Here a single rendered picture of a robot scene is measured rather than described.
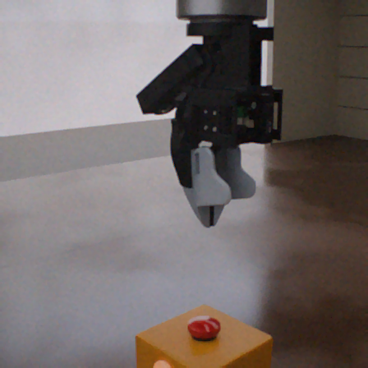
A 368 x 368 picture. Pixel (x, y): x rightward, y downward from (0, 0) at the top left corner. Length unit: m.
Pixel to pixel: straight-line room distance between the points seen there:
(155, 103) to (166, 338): 0.27
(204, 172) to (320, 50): 8.13
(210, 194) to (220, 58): 0.13
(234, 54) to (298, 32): 7.71
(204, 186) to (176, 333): 0.20
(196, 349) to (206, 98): 0.28
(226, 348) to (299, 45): 7.72
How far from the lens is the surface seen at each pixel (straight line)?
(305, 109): 8.43
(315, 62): 8.54
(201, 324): 0.61
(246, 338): 0.62
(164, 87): 0.54
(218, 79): 0.50
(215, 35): 0.49
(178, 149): 0.51
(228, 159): 0.55
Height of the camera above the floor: 1.41
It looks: 15 degrees down
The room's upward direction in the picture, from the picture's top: straight up
